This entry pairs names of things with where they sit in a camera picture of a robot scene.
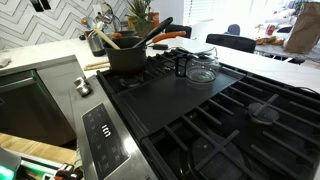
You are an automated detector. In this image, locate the glass coffee carafe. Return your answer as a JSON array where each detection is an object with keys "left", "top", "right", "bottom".
[{"left": 175, "top": 52, "right": 221, "bottom": 85}]

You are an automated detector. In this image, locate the white cloth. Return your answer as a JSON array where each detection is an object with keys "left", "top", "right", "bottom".
[{"left": 0, "top": 57, "right": 13, "bottom": 69}]

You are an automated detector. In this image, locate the black plastic ladle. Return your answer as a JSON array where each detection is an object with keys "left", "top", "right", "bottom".
[{"left": 132, "top": 16, "right": 174, "bottom": 48}]

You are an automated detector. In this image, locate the green potted plant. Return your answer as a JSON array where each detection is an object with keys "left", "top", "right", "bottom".
[{"left": 125, "top": 0, "right": 161, "bottom": 38}]

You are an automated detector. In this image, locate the wide wooden spatula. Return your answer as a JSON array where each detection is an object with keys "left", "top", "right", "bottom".
[{"left": 92, "top": 21, "right": 121, "bottom": 51}]

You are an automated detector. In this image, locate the round black burner cap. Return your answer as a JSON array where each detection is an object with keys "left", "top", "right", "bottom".
[
  {"left": 190, "top": 137, "right": 247, "bottom": 180},
  {"left": 247, "top": 101, "right": 281, "bottom": 125}
]

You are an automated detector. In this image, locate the blue office chair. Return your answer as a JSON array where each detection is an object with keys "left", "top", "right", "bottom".
[{"left": 223, "top": 23, "right": 242, "bottom": 36}]

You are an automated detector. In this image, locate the black cast iron grate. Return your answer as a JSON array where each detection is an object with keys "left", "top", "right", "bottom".
[
  {"left": 96, "top": 48, "right": 188, "bottom": 95},
  {"left": 142, "top": 63, "right": 320, "bottom": 180}
]

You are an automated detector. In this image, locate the brown paper bag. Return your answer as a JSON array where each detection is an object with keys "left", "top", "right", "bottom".
[{"left": 283, "top": 1, "right": 320, "bottom": 55}]

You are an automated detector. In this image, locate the black stove control panel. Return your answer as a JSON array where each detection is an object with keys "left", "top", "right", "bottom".
[{"left": 81, "top": 102, "right": 131, "bottom": 180}]

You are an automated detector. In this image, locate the metal bowl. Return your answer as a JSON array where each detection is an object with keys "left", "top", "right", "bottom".
[{"left": 94, "top": 2, "right": 123, "bottom": 33}]

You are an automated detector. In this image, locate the white wall outlet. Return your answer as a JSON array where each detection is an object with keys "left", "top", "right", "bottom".
[{"left": 92, "top": 3, "right": 103, "bottom": 18}]

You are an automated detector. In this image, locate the red black tool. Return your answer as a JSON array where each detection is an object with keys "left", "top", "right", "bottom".
[{"left": 52, "top": 162, "right": 84, "bottom": 180}]

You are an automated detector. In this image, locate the stainless steel dishwasher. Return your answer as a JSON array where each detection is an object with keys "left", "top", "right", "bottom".
[{"left": 0, "top": 69, "right": 78, "bottom": 148}]

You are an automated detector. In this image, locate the red white package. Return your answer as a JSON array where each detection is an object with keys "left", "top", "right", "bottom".
[{"left": 265, "top": 24, "right": 277, "bottom": 37}]

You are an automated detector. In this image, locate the dark grey cooking pot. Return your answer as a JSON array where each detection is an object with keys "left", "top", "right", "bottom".
[{"left": 103, "top": 30, "right": 188, "bottom": 76}]

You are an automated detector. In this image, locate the green lit device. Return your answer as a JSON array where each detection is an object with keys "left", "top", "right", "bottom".
[{"left": 0, "top": 146, "right": 23, "bottom": 180}]

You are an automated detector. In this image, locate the steel utensil holder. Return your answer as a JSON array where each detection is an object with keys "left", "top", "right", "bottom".
[{"left": 86, "top": 29, "right": 108, "bottom": 58}]

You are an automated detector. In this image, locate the silver stove knob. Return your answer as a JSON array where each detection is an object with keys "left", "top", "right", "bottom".
[
  {"left": 75, "top": 83, "right": 93, "bottom": 98},
  {"left": 73, "top": 76, "right": 89, "bottom": 88}
]

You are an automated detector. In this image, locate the black griddle plate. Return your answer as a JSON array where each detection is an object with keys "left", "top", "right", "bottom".
[{"left": 111, "top": 64, "right": 246, "bottom": 140}]

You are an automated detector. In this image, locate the small black box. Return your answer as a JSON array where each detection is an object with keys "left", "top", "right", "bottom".
[{"left": 151, "top": 43, "right": 170, "bottom": 51}]

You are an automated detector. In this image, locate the small dark pot orange handle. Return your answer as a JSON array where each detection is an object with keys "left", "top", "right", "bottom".
[{"left": 111, "top": 30, "right": 137, "bottom": 39}]

